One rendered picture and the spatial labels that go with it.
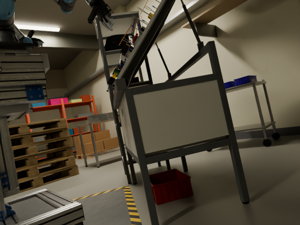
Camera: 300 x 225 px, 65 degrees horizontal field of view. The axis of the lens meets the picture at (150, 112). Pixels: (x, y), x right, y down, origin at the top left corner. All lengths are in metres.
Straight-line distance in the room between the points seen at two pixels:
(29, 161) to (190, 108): 2.98
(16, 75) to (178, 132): 0.96
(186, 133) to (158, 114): 0.20
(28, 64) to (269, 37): 3.36
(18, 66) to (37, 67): 0.10
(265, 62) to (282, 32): 0.46
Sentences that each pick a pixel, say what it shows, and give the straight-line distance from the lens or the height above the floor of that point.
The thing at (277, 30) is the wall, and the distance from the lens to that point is 4.01.
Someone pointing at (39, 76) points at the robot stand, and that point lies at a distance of 1.52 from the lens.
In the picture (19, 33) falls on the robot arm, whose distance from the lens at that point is 2.29.
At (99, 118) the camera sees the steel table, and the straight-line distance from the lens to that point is 4.38.
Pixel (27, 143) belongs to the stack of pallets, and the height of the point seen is 0.66.
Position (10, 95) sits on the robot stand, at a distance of 1.51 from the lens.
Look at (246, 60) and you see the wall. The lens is 4.18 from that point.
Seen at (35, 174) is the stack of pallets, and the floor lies 0.19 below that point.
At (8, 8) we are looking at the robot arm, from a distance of 1.49.
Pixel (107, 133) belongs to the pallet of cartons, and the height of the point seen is 0.55.
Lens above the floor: 0.58
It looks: 3 degrees up
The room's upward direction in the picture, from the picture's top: 12 degrees counter-clockwise
